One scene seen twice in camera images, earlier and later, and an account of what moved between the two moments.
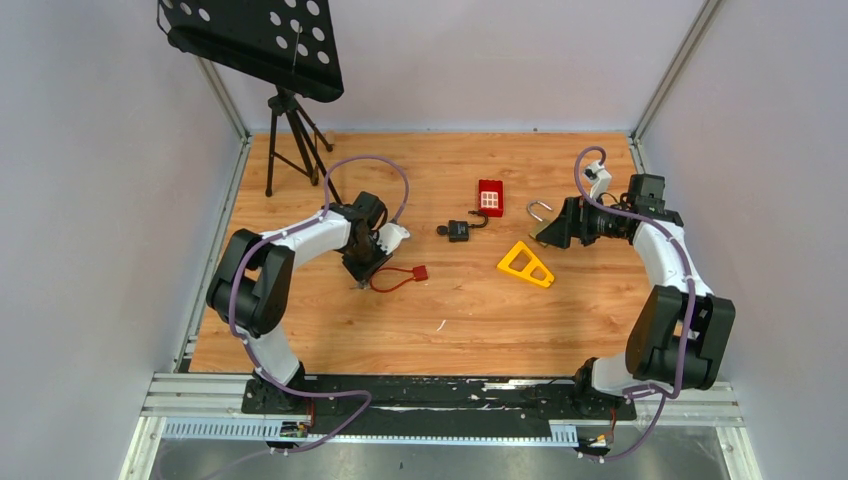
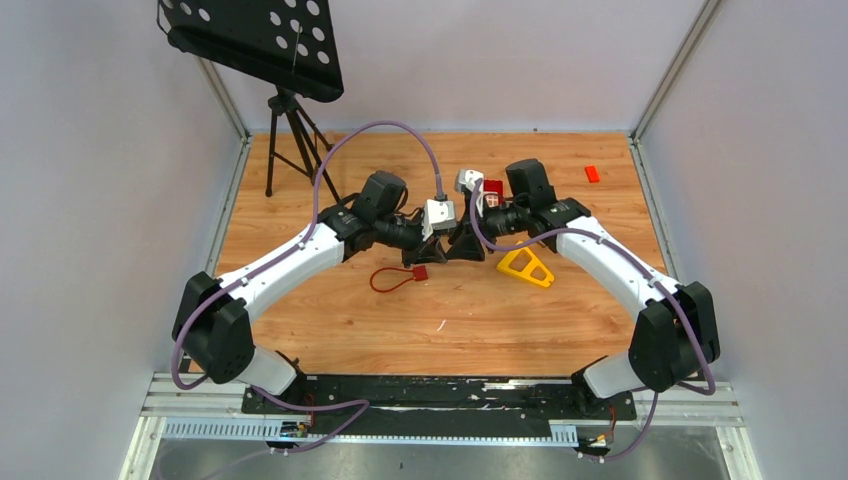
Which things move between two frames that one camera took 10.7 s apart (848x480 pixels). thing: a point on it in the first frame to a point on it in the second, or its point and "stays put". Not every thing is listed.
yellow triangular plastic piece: [534, 262] stays put
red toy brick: [491, 197] stays put
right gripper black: [572, 222] to [465, 243]
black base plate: [349, 404] stays put
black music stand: [288, 44] stays put
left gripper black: [363, 273] to [428, 251]
